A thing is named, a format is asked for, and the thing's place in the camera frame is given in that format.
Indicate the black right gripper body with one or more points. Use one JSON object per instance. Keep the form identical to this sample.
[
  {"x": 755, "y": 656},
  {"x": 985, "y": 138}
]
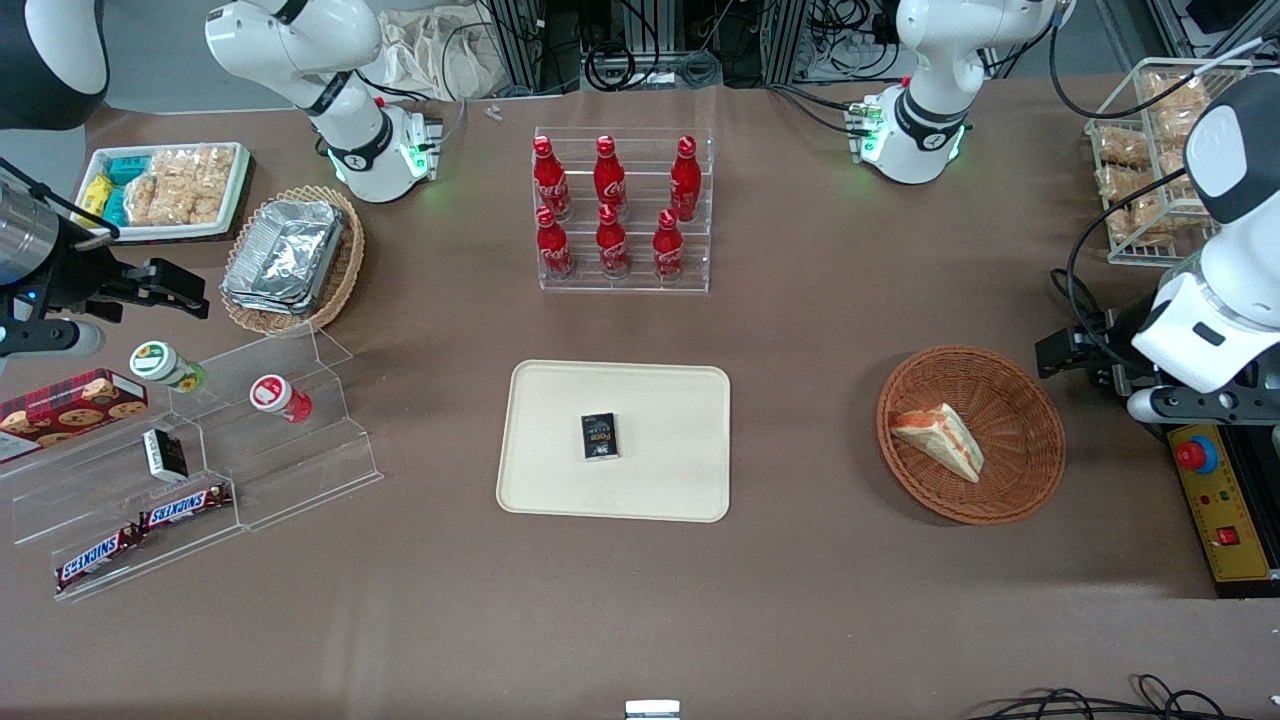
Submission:
[{"x": 78, "y": 277}]

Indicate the clear rice cracker pack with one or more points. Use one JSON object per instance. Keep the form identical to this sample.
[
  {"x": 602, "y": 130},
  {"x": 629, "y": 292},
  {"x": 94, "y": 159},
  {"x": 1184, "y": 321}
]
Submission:
[
  {"x": 140, "y": 200},
  {"x": 212, "y": 180},
  {"x": 175, "y": 185}
]

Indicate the triangular sandwich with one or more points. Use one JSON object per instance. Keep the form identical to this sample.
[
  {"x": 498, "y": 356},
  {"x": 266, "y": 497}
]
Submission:
[{"x": 940, "y": 440}]

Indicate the white rectangular snack tray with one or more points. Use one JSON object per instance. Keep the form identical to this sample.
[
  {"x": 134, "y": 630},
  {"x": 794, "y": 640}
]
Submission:
[{"x": 160, "y": 232}]

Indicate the red cookie box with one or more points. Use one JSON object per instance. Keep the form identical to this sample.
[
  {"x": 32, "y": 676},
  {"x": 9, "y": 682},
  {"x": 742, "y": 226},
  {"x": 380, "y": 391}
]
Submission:
[{"x": 70, "y": 410}]

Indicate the aluminium frame rack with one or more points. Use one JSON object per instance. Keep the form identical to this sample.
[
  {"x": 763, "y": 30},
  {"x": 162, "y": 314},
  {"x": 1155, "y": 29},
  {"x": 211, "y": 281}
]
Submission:
[{"x": 520, "y": 40}]

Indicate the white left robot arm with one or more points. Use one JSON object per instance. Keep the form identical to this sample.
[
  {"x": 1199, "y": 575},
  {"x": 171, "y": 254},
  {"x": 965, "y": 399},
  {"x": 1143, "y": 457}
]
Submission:
[{"x": 925, "y": 110}]

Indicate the yellow snack packet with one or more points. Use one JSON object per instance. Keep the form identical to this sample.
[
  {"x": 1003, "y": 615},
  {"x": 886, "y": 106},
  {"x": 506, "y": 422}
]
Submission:
[{"x": 96, "y": 195}]

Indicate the green lidded snack cup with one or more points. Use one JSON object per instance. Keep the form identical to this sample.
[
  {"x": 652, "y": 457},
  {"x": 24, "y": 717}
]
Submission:
[{"x": 160, "y": 363}]

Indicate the beige cloth bag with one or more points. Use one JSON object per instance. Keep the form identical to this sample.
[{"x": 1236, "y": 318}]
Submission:
[{"x": 440, "y": 55}]

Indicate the clear acrylic stepped shelf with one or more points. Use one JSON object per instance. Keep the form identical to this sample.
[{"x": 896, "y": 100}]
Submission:
[{"x": 300, "y": 470}]

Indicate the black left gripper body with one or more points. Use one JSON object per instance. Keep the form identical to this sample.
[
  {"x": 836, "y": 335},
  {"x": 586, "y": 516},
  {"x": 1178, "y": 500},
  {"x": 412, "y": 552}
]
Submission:
[{"x": 1122, "y": 332}]

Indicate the teal snack packet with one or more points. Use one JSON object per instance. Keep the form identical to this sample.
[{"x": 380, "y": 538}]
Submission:
[
  {"x": 113, "y": 205},
  {"x": 127, "y": 170}
]

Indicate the black countertop appliance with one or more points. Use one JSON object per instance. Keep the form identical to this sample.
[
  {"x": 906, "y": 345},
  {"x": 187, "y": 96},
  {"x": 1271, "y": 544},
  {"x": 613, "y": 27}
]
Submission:
[{"x": 1120, "y": 383}]

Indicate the small white device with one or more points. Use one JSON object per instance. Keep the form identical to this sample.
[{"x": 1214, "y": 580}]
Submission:
[{"x": 652, "y": 711}]

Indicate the light oval wicker basket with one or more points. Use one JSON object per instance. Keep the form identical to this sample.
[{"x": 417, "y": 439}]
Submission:
[{"x": 345, "y": 270}]

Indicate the Snickers chocolate bar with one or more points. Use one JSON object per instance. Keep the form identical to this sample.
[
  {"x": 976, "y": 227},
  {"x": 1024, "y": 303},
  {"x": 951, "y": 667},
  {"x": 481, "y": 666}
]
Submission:
[
  {"x": 185, "y": 507},
  {"x": 98, "y": 557}
]

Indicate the aluminium foil tray stack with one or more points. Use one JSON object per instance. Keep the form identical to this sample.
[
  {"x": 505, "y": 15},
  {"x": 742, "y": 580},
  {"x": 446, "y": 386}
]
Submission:
[{"x": 285, "y": 255}]

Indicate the brown round wicker basket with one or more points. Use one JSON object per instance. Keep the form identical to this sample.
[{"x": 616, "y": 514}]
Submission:
[{"x": 1015, "y": 420}]

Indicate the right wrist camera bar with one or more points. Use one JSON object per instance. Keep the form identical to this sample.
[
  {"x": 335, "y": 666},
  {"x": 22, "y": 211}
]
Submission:
[{"x": 55, "y": 340}]

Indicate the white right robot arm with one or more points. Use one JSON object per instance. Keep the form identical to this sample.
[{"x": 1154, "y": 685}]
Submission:
[{"x": 350, "y": 150}]

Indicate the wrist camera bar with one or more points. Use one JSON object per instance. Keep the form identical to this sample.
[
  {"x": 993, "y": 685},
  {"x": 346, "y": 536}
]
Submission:
[
  {"x": 55, "y": 340},
  {"x": 1200, "y": 405}
]

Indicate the clear bagged cracker snack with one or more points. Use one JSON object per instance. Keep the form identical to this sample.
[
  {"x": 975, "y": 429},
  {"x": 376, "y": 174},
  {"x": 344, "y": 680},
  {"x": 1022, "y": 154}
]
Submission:
[
  {"x": 1175, "y": 165},
  {"x": 1150, "y": 218},
  {"x": 1125, "y": 183},
  {"x": 1172, "y": 125},
  {"x": 1175, "y": 92},
  {"x": 1122, "y": 147}
]

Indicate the clear acrylic bottle rack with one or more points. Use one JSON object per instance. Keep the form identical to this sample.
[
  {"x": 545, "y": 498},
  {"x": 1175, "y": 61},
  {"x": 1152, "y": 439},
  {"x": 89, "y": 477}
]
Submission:
[{"x": 640, "y": 205}]

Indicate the yellow emergency stop control box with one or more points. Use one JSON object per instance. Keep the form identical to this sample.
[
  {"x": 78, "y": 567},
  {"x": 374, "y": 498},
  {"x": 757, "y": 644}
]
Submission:
[{"x": 1215, "y": 510}]

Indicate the red cola bottle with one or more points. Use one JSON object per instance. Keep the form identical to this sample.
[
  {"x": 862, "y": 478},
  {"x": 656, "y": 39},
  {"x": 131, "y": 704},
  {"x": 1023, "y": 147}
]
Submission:
[
  {"x": 685, "y": 180},
  {"x": 608, "y": 178},
  {"x": 612, "y": 245},
  {"x": 548, "y": 178},
  {"x": 553, "y": 248},
  {"x": 668, "y": 250}
]

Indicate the small black white box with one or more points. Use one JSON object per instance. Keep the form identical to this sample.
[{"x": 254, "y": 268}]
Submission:
[{"x": 165, "y": 455}]

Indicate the small black card box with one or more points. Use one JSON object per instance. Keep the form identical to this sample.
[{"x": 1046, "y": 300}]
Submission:
[{"x": 600, "y": 437}]

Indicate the red lidded snack cup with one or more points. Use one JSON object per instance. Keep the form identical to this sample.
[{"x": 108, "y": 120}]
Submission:
[{"x": 275, "y": 395}]

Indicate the beige plastic tray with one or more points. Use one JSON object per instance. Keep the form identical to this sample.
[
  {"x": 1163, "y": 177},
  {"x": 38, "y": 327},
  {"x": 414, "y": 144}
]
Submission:
[{"x": 560, "y": 420}]

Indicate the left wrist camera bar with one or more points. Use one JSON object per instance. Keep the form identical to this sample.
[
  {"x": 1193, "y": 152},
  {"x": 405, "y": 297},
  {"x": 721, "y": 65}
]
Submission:
[{"x": 1200, "y": 405}]

